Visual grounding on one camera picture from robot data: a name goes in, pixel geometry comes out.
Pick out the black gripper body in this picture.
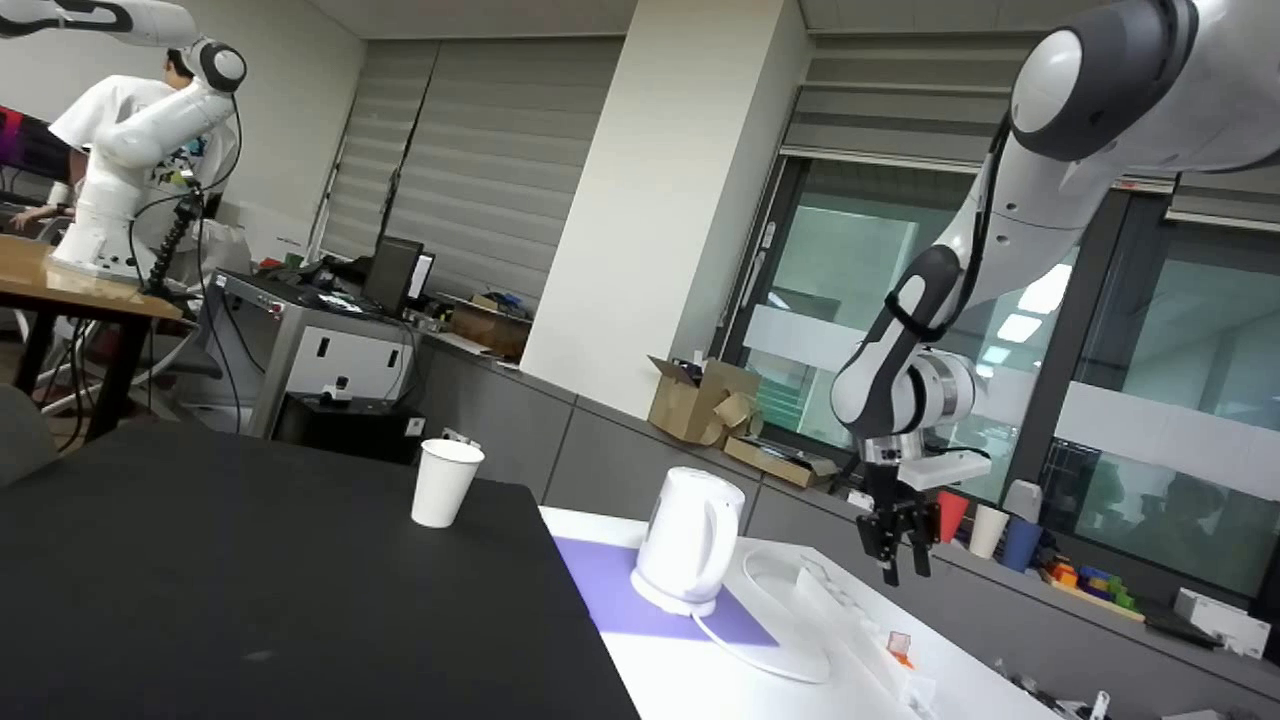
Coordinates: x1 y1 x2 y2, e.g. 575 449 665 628
852 465 939 541

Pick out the white power strip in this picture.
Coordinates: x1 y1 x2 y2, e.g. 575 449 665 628
786 543 1056 720

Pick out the white electric kettle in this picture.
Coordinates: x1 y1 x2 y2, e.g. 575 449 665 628
630 465 754 619

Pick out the red cup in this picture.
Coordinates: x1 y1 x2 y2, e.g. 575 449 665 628
932 487 971 547

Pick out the white plastic cup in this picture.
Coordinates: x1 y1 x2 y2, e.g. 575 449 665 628
969 502 1011 563

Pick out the blue cup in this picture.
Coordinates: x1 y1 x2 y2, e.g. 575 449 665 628
995 517 1047 578

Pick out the grey cup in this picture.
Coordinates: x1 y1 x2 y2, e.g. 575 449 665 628
1004 476 1047 528

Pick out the flat cardboard box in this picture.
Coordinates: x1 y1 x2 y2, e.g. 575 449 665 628
718 434 821 494

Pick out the tall open cardboard box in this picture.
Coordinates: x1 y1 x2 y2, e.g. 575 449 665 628
647 351 768 453

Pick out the purple mat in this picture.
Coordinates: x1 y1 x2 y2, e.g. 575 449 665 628
553 536 782 654

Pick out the small white box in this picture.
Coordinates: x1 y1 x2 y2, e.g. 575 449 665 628
1174 585 1276 664

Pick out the grey window blind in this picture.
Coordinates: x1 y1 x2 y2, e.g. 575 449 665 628
775 33 1056 177
312 36 630 314

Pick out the brown cardboard box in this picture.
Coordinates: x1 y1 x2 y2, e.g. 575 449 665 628
438 295 537 369

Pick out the white paper cup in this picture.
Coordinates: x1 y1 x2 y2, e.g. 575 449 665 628
408 438 489 532

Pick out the black computer monitor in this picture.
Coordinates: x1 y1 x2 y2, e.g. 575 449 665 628
360 231 438 317

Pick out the grey equipment cabinet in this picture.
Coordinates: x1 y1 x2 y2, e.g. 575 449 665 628
213 271 421 445

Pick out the wooden desk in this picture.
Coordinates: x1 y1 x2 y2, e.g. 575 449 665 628
0 231 192 445

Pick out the white kettle cable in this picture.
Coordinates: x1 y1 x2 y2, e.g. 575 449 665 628
691 541 842 687

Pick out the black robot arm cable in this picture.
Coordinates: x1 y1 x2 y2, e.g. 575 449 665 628
877 115 1021 339

